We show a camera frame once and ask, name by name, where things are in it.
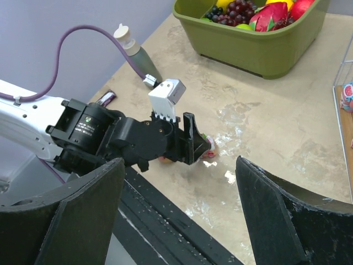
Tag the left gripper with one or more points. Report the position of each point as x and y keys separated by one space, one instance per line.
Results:
x=138 y=142

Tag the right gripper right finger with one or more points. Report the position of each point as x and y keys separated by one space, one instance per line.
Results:
x=288 y=224

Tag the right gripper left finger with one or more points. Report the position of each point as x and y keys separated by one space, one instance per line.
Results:
x=71 y=224

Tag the pink toy blue trim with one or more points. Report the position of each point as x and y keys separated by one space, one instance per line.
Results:
x=346 y=98

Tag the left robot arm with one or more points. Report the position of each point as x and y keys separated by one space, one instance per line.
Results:
x=76 y=137

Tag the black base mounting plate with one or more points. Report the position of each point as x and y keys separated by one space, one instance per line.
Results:
x=153 y=230

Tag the grey bottle beige cap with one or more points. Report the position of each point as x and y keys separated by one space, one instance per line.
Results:
x=136 y=52

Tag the olive green plastic bin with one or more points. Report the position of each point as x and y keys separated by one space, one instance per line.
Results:
x=270 y=55

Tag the green pear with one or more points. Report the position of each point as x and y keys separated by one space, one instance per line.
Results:
x=244 y=26

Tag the dark blue grape bunch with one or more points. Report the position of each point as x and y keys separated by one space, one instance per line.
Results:
x=214 y=11

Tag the purple grape bunch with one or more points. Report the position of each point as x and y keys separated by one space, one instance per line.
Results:
x=237 y=12

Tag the yellow mango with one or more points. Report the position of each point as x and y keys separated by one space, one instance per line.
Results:
x=223 y=3

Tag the pink dragon fruit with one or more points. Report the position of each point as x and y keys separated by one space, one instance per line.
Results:
x=266 y=17

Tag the red apple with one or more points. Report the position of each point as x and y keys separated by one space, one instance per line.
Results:
x=299 y=8

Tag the white wire wooden shelf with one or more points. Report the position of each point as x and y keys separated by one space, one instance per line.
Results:
x=344 y=76

